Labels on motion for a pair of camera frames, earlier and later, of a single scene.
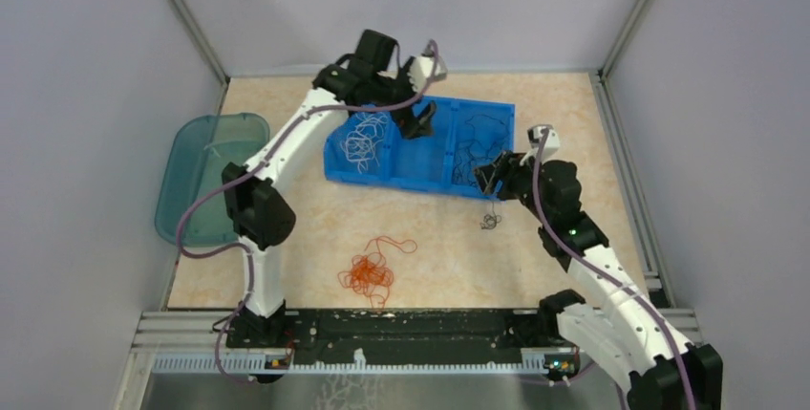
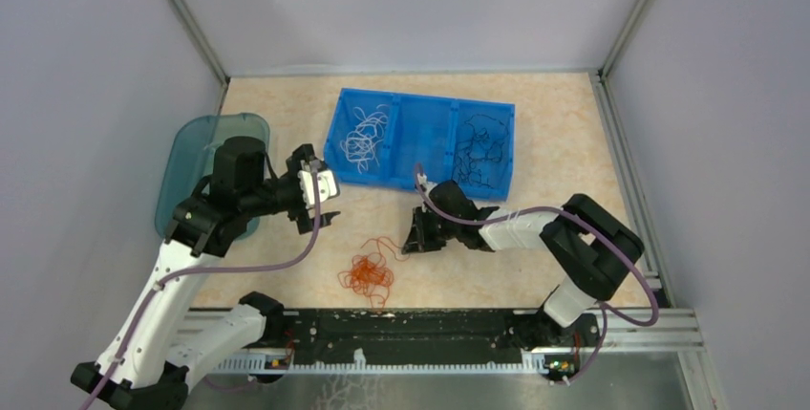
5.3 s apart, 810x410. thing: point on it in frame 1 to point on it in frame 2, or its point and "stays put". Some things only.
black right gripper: [506, 168] to [418, 240]
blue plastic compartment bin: [466, 135] stays put
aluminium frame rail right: [634, 198] stays put
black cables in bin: [489, 132] stays put
